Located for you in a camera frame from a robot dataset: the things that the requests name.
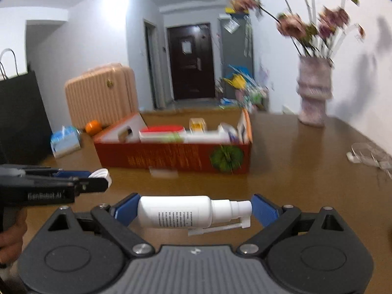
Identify white spray bottle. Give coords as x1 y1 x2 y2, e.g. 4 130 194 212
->
137 196 253 236

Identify red white lint brush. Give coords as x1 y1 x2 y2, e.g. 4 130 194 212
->
139 125 231 144

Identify beige power adapter cube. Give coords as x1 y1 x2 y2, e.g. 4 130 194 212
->
189 118 207 132

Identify white ridged bottle cap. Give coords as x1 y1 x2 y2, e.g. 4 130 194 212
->
88 169 112 188

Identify grey tape roll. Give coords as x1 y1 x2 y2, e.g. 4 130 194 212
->
218 123 240 143

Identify person left hand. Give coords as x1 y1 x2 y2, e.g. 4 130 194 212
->
0 208 27 265

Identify blue tissue pack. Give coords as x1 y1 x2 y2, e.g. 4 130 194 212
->
50 126 81 159

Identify orange fruit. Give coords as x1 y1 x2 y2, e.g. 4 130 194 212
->
84 120 102 137

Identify black paper bag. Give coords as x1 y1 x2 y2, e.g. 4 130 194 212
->
0 66 52 165

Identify pink ribbed suitcase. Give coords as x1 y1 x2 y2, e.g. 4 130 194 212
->
64 63 139 129

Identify red cardboard box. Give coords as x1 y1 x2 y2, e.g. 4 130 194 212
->
93 108 253 174

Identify pink textured vase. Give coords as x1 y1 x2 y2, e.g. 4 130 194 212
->
297 56 332 127

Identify yellow watering can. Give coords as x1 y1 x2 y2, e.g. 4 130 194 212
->
223 74 246 90

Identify dark brown door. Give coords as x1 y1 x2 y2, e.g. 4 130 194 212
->
167 23 215 100

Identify grey refrigerator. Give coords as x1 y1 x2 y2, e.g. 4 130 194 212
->
219 16 255 100

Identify dried pink roses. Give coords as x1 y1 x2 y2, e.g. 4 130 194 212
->
229 0 368 59

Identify yellow box on refrigerator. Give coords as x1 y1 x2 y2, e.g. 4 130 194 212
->
225 7 249 16

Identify white earphone cable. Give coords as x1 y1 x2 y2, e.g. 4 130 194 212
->
345 141 392 178

